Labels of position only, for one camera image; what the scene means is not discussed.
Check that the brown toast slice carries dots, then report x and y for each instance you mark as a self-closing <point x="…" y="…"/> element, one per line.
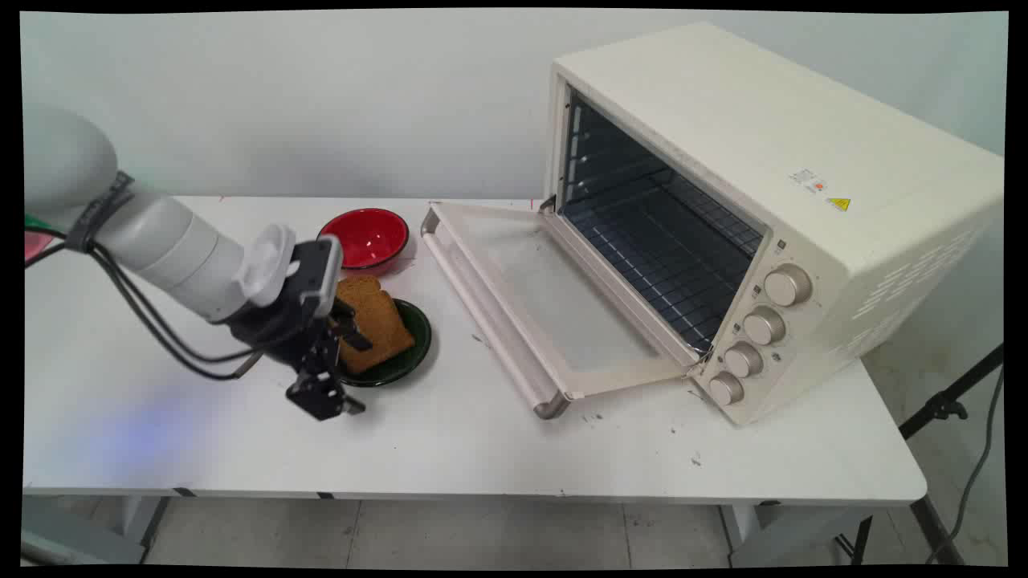
<point x="373" y="321"/>

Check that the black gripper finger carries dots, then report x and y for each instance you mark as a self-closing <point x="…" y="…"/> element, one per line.
<point x="349" y="325"/>
<point x="321" y="393"/>

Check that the white table leg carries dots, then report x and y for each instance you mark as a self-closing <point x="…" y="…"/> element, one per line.
<point x="755" y="526"/>

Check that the black tripod stand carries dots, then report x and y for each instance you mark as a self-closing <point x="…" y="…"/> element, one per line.
<point x="940" y="409"/>

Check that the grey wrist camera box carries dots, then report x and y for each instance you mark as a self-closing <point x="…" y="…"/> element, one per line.
<point x="325" y="277"/>

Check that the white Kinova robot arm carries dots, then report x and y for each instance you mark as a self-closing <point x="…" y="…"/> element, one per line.
<point x="152" y="233"/>

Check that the cream toaster oven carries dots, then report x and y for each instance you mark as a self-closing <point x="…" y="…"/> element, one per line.
<point x="811" y="209"/>

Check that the silver oven knob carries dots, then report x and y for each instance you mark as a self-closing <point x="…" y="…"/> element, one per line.
<point x="787" y="285"/>
<point x="725" y="388"/>
<point x="743" y="360"/>
<point x="764" y="325"/>

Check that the red bowl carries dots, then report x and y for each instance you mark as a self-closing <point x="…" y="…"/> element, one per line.
<point x="365" y="238"/>

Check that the white red label sticker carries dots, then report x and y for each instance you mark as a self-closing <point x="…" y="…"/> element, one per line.
<point x="808" y="181"/>

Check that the yellow warning sticker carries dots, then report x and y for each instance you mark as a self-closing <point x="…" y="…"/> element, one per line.
<point x="838" y="204"/>

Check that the dark green plate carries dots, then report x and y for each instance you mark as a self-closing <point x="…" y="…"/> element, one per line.
<point x="405" y="353"/>

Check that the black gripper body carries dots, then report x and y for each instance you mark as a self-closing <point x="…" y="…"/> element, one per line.
<point x="277" y="325"/>

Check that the toaster oven glass door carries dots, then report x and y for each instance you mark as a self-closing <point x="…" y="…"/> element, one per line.
<point x="546" y="301"/>

